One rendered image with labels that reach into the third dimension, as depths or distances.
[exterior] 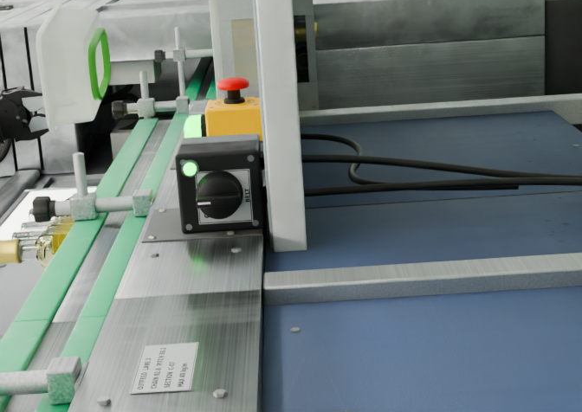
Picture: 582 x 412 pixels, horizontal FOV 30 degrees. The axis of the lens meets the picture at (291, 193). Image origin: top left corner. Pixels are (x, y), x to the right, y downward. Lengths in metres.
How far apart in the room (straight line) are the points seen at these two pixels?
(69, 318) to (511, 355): 0.37
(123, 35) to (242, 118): 1.35
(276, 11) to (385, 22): 1.66
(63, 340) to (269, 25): 0.32
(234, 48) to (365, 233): 0.77
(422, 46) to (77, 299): 1.77
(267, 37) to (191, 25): 1.65
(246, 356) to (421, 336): 0.15
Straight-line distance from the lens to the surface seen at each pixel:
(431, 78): 2.65
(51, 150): 2.71
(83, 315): 0.93
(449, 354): 0.80
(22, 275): 1.91
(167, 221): 1.10
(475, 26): 2.65
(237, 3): 1.79
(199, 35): 2.62
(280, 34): 0.97
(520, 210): 1.15
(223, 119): 1.31
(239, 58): 1.80
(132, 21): 2.63
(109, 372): 0.76
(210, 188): 1.02
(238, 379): 0.73
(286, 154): 1.01
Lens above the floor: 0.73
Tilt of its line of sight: level
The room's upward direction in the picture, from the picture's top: 94 degrees counter-clockwise
